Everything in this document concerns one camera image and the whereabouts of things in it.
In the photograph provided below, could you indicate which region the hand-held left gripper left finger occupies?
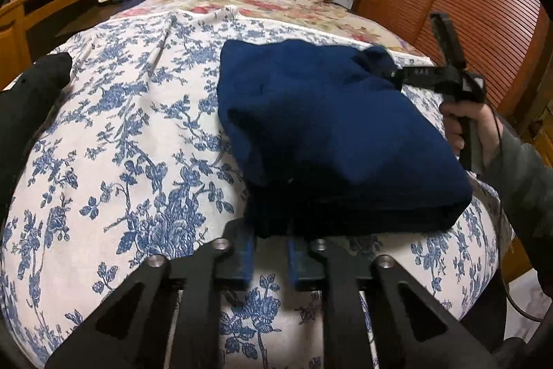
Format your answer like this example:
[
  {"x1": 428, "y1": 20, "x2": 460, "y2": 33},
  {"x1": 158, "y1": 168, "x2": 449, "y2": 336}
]
[{"x1": 45, "y1": 221, "x2": 256, "y2": 369}]

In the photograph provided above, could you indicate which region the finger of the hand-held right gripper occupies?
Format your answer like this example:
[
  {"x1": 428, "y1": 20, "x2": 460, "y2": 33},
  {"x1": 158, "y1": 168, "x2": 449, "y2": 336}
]
[{"x1": 384, "y1": 68, "x2": 406, "y2": 87}]

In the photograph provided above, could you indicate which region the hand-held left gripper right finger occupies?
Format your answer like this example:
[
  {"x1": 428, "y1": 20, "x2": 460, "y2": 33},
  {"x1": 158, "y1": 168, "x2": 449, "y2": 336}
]
[{"x1": 287, "y1": 238, "x2": 498, "y2": 369}]

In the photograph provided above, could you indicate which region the navy blue suit jacket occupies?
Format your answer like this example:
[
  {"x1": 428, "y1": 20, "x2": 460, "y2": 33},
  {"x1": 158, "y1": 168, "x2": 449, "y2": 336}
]
[{"x1": 216, "y1": 39, "x2": 474, "y2": 241}]

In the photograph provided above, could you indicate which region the person's right forearm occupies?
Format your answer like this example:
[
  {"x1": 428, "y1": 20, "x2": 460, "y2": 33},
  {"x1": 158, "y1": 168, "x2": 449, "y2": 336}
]
[{"x1": 481, "y1": 126, "x2": 553, "y2": 293}]

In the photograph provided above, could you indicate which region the person's right hand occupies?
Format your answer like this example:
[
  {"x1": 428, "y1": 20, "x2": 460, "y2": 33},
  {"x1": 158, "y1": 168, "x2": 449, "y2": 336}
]
[{"x1": 440, "y1": 99, "x2": 502, "y2": 166}]

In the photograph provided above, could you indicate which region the pink floral blanket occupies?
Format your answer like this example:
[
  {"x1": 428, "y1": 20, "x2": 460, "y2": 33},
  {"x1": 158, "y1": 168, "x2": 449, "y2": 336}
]
[{"x1": 119, "y1": 0, "x2": 427, "y2": 59}]

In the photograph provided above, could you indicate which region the blue floral bed sheet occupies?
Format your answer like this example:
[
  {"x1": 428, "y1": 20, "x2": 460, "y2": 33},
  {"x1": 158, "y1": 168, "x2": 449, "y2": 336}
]
[{"x1": 0, "y1": 3, "x2": 516, "y2": 369}]

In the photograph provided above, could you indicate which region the black cloth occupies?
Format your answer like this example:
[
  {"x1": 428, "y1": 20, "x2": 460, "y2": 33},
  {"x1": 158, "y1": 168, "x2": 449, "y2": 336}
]
[{"x1": 0, "y1": 52, "x2": 74, "y2": 228}]

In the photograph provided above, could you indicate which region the wooden desk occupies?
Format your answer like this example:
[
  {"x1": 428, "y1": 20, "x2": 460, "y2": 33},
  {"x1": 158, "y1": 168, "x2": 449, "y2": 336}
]
[{"x1": 0, "y1": 0, "x2": 126, "y2": 91}]

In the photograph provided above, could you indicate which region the black cable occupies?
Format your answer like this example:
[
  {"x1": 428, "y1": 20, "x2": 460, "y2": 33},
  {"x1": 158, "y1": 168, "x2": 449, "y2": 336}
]
[{"x1": 473, "y1": 75, "x2": 545, "y2": 323}]

